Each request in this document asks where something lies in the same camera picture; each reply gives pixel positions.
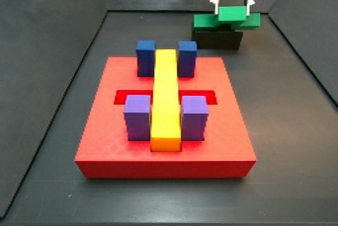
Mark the green bridge-shaped block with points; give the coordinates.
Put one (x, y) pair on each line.
(232, 16)

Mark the black U-shaped fixture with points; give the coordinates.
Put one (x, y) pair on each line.
(217, 40)

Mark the red base board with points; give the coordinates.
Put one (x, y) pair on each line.
(107, 155)

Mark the right dark blue block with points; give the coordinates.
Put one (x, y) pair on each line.
(186, 58)

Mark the dark blue block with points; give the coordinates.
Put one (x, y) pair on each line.
(146, 48)
(186, 58)

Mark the left dark blue block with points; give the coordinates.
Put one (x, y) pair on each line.
(146, 48)

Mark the right purple block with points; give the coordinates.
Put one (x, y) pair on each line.
(194, 118)

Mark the purple block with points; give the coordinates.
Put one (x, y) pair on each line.
(194, 118)
(138, 117)

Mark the yellow long bar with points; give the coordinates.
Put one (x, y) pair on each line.
(166, 125)

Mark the left purple block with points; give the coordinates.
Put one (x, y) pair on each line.
(138, 117)

